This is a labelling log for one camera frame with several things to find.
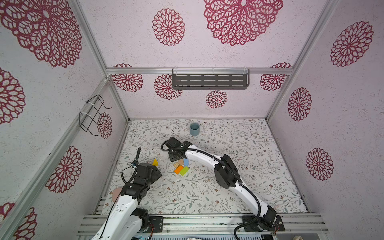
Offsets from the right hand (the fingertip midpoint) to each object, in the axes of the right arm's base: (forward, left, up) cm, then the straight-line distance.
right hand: (172, 154), depth 98 cm
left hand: (-17, +8, +5) cm, 20 cm away
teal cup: (+20, -14, +4) cm, 25 cm away
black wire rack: (+9, +39, +33) cm, 52 cm away
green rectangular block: (-10, -9, -2) cm, 14 cm away
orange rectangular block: (-10, -5, -1) cm, 11 cm away
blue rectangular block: (-5, -10, -1) cm, 11 cm away
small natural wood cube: (-7, -4, -1) cm, 8 cm away
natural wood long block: (-5, -7, 0) cm, 9 cm away
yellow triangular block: (-6, +10, -1) cm, 12 cm away
